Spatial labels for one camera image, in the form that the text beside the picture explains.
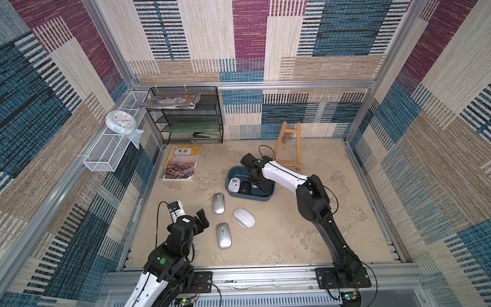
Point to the wooden mini easel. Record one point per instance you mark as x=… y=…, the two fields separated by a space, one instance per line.
x=287 y=150

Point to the white mouse upside down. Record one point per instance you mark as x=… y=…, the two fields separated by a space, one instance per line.
x=234 y=185

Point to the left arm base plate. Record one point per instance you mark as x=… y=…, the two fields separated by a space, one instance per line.
x=202 y=282

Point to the white wire wall basket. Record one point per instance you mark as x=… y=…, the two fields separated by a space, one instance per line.
x=108 y=150

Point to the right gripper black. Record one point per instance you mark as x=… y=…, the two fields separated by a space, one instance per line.
x=259 y=181

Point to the black stapler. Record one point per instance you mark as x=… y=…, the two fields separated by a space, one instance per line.
x=205 y=136

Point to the silver mouse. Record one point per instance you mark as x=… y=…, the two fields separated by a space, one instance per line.
x=223 y=235
x=218 y=203

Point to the yellow textbook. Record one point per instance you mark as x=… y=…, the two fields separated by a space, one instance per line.
x=181 y=163

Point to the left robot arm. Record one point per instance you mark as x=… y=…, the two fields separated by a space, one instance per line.
x=167 y=272

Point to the magazine on shelf top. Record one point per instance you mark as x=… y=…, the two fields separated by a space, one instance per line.
x=185 y=101

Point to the black wire mesh shelf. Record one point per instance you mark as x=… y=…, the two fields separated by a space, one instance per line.
x=177 y=126

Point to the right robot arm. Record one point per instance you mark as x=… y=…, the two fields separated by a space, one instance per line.
x=313 y=205

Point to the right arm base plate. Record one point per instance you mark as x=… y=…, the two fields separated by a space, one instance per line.
x=331 y=278

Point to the white round clock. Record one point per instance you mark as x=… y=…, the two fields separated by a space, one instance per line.
x=120 y=122

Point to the teal storage box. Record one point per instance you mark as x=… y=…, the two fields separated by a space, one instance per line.
x=243 y=175

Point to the white rounded mouse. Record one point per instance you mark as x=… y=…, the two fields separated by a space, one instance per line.
x=244 y=218

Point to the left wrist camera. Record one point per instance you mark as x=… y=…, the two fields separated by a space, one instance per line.
x=176 y=210

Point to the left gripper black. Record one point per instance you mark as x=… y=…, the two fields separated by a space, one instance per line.
x=198 y=227

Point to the black Lecoo mouse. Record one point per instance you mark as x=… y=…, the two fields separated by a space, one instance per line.
x=245 y=188

